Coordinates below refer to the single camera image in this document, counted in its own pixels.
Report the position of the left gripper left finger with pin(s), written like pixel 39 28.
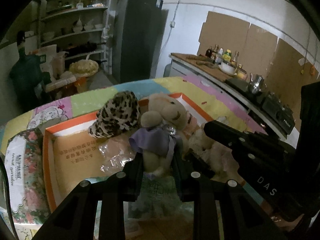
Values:
pixel 127 183

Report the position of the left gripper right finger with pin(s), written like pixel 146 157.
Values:
pixel 189 172

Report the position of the pink plush bear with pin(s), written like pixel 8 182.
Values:
pixel 216 155

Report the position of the pink toy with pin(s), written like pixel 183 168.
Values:
pixel 116 152

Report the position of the teddy bear purple dress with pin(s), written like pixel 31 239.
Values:
pixel 161 134

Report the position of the leopard print cloth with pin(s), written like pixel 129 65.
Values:
pixel 118 115

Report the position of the green patterned wipes pack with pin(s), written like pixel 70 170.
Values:
pixel 158 199

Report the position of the black gas stove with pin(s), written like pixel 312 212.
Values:
pixel 280 113

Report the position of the orange cardboard box tray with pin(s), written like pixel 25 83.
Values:
pixel 71 155

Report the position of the colourful cartoon bed sheet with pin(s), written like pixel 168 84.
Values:
pixel 90 210

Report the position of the steel kettle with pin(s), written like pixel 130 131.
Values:
pixel 256 84

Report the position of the floral tissue pack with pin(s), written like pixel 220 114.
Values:
pixel 23 163

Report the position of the kitchen counter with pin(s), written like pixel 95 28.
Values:
pixel 183 65

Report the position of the white bowl on counter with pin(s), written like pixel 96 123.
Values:
pixel 227 68

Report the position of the condiment bottles group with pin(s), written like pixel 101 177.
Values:
pixel 218 55

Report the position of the beige woven hat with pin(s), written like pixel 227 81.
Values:
pixel 84 68

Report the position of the dark grey refrigerator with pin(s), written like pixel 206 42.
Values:
pixel 136 28

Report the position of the metal storage shelf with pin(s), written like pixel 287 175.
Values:
pixel 78 27

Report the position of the cardboard wall panels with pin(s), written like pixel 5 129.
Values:
pixel 284 69

